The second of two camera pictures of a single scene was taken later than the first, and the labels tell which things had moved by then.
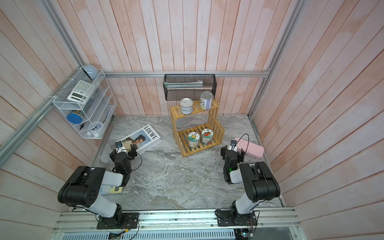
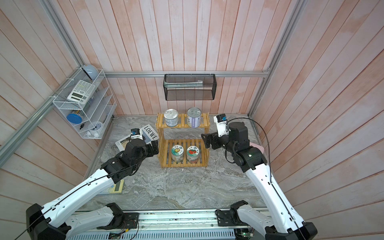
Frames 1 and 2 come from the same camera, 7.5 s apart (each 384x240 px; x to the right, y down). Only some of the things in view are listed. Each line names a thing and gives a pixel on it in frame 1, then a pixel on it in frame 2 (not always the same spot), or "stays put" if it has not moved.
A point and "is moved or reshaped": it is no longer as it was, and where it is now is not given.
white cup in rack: (95, 127) stays put
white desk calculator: (81, 92) stays put
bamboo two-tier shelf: (217, 129) to (164, 146)
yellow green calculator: (106, 189) stays put
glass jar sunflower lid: (193, 139) to (177, 153)
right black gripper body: (225, 151) to (218, 142)
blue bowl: (91, 71) stays put
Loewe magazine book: (142, 139) stays put
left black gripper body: (131, 156) to (148, 152)
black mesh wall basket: (179, 86) stays put
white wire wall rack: (87, 102) stays put
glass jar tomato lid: (207, 136) is moved or reshaped
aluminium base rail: (271, 224) stays put
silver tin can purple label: (206, 99) to (194, 114)
